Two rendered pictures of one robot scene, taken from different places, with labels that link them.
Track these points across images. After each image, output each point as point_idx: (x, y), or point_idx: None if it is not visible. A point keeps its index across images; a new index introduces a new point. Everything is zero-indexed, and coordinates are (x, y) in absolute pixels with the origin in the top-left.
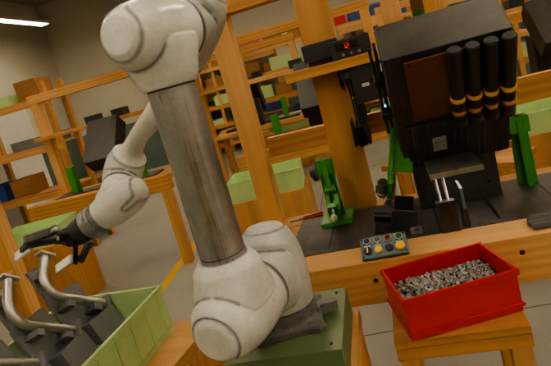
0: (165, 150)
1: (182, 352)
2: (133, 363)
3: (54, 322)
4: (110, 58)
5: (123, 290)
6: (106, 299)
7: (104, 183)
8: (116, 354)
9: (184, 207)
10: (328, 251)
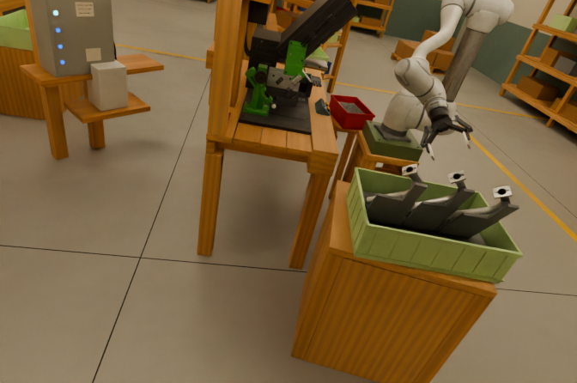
0: (473, 57)
1: None
2: None
3: (415, 209)
4: (507, 20)
5: (359, 185)
6: (367, 196)
7: (437, 83)
8: None
9: (464, 79)
10: (309, 120)
